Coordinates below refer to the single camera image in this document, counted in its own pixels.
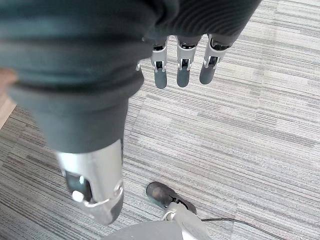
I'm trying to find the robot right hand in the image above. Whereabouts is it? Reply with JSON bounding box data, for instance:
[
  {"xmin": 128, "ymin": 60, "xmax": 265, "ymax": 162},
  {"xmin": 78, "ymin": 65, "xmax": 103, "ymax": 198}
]
[{"xmin": 0, "ymin": 0, "xmax": 263, "ymax": 226}]

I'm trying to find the light wooden furniture panel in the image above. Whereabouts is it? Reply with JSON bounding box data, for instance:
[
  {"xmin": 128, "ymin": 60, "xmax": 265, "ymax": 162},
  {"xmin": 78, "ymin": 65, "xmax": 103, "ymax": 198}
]
[{"xmin": 0, "ymin": 67, "xmax": 19, "ymax": 131}]

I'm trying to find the dark robot foot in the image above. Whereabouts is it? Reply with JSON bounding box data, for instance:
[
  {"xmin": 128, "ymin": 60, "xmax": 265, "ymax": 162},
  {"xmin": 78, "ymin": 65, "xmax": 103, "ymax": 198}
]
[{"xmin": 145, "ymin": 181, "xmax": 198, "ymax": 215}]

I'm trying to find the silver robot leg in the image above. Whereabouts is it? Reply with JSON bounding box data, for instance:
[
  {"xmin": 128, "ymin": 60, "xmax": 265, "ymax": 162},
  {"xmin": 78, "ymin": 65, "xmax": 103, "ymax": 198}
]
[{"xmin": 98, "ymin": 202, "xmax": 213, "ymax": 240}]

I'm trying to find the black floor cable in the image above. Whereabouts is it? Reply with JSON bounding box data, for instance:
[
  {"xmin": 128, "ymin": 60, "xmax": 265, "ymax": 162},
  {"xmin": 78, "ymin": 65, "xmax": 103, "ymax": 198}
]
[{"xmin": 200, "ymin": 218, "xmax": 285, "ymax": 240}]

